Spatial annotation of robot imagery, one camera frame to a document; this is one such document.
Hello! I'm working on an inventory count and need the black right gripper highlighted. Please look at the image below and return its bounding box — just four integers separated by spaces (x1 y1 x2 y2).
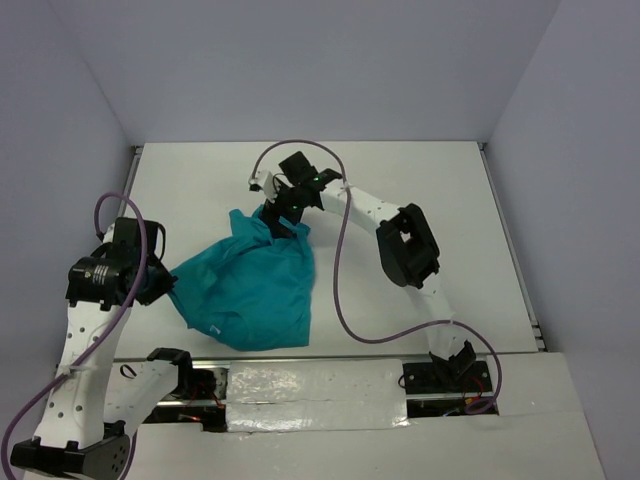
259 177 306 240

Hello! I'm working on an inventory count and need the white foam cover block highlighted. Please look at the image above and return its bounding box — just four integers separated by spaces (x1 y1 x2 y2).
225 359 409 433

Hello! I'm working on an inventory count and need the white front cover board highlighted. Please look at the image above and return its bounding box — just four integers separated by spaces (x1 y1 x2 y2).
129 353 605 479

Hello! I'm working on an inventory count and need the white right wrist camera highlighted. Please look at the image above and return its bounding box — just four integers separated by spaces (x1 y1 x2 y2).
248 170 278 201

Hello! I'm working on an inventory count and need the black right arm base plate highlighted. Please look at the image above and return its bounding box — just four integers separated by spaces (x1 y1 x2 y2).
398 360 493 396

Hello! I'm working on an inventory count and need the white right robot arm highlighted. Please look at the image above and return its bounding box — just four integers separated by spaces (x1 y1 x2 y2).
249 152 453 325

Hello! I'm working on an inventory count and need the silver mounting rail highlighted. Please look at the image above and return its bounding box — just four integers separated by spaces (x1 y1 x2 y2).
177 358 493 405

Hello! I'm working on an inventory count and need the teal t shirt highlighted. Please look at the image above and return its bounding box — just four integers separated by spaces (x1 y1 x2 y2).
169 208 316 352

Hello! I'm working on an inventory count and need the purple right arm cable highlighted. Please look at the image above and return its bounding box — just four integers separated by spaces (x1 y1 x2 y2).
252 139 502 416

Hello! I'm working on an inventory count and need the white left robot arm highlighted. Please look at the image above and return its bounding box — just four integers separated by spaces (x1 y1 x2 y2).
3 217 196 479

